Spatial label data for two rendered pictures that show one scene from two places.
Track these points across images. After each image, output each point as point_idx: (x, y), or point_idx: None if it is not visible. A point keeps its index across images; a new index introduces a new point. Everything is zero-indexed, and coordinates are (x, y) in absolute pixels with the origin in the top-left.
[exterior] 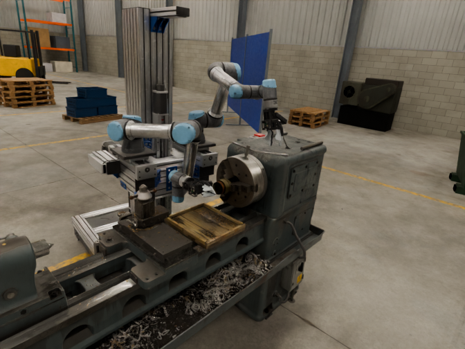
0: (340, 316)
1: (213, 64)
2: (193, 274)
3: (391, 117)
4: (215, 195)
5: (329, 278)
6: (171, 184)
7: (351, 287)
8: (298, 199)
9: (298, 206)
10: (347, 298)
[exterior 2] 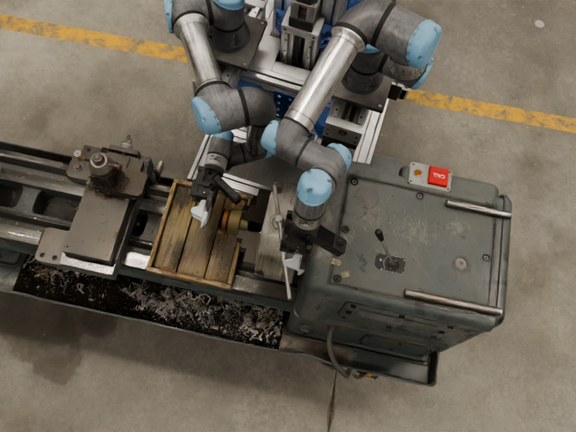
0: None
1: (354, 13)
2: (139, 273)
3: None
4: (553, 102)
5: (453, 412)
6: (281, 113)
7: None
8: (380, 327)
9: (374, 333)
10: None
